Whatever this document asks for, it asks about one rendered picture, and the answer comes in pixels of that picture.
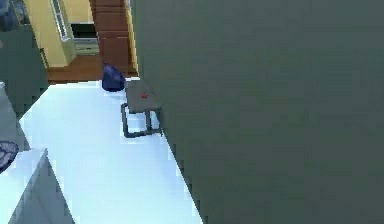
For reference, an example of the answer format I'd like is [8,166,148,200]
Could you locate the grey side table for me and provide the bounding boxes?
[120,79,164,139]

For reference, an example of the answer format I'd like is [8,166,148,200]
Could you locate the blue white floral bowl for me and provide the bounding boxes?
[0,140,20,174]

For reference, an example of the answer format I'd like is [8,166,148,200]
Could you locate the dark blue bag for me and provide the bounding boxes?
[101,63,127,93]

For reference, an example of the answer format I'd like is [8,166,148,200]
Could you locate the white room door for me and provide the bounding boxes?
[49,0,78,65]

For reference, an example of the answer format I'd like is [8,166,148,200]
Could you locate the white cabinet with black top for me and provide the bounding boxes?
[70,22,100,56]

